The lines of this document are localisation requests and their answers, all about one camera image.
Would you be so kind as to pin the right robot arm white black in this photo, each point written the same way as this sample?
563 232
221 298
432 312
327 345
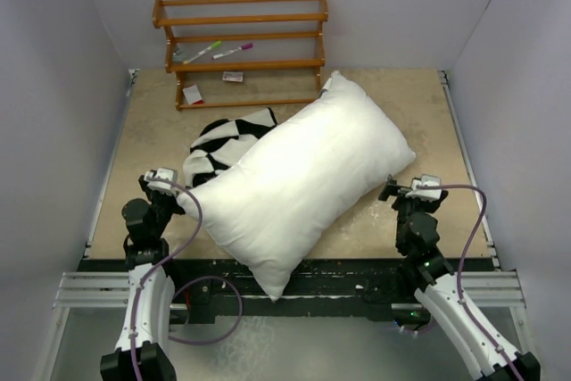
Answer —
438 287

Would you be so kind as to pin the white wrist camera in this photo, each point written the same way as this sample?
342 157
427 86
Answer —
426 188
162 180

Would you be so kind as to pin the red white card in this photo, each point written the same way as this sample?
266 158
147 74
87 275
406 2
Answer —
192 95

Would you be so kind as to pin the white pillow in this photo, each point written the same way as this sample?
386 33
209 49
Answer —
269 209

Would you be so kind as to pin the green cap marker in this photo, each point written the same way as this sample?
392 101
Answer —
194 57

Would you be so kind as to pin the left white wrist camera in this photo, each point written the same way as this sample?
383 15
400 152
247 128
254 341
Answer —
162 180

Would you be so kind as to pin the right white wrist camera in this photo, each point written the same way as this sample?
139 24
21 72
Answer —
426 188

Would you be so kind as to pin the small red white packet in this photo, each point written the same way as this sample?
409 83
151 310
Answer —
233 76

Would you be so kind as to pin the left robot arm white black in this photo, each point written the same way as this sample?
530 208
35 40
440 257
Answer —
140 353

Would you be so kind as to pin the pink cap marker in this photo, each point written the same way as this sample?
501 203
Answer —
232 51

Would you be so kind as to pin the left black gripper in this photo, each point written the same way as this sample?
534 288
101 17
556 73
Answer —
178 210

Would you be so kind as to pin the black white checkered pillowcase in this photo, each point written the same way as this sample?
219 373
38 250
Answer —
223 143

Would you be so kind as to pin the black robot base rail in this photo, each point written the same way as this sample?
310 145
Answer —
361 288

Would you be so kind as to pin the wooden shelf rack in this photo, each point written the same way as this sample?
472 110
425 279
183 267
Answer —
209 53

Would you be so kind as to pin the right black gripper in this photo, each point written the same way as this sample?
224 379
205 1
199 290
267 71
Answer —
428 207

